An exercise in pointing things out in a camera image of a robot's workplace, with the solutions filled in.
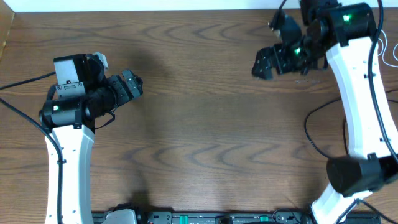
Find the black usb cable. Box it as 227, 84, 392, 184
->
303, 88, 398, 159

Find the white usb cable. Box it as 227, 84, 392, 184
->
376, 29, 398, 68

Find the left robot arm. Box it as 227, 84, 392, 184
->
39, 52, 143, 223

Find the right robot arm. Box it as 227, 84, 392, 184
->
252, 1, 397, 223

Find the cardboard box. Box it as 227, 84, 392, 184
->
0, 0, 15, 58

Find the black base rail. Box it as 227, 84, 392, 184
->
91, 203, 382, 224

